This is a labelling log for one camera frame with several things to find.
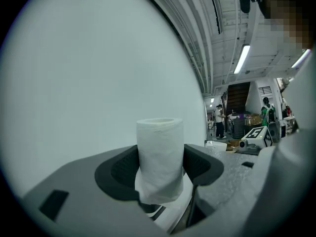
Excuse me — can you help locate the dark brown staircase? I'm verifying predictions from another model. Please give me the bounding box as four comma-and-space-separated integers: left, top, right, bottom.
226, 81, 251, 116

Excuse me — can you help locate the white plastic tub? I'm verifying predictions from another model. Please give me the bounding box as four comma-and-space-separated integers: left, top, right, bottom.
204, 141, 228, 153

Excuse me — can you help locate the person's head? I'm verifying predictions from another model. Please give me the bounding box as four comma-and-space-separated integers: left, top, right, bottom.
258, 0, 316, 51

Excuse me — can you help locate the white toilet paper roll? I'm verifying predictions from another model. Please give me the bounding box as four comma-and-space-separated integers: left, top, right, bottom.
134, 118, 185, 205

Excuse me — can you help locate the black crate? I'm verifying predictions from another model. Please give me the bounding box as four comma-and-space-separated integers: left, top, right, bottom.
229, 117, 245, 139

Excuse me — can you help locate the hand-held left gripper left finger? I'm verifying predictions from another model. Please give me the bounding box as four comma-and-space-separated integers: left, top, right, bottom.
22, 144, 173, 237

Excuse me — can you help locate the fluorescent ceiling light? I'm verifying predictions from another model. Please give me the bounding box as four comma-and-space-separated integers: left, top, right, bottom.
233, 44, 251, 75
291, 48, 312, 69

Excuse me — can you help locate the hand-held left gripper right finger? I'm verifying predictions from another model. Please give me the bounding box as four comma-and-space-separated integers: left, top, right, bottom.
184, 144, 260, 216

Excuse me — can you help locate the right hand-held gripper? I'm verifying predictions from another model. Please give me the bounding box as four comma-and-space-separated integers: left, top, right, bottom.
238, 126, 274, 156

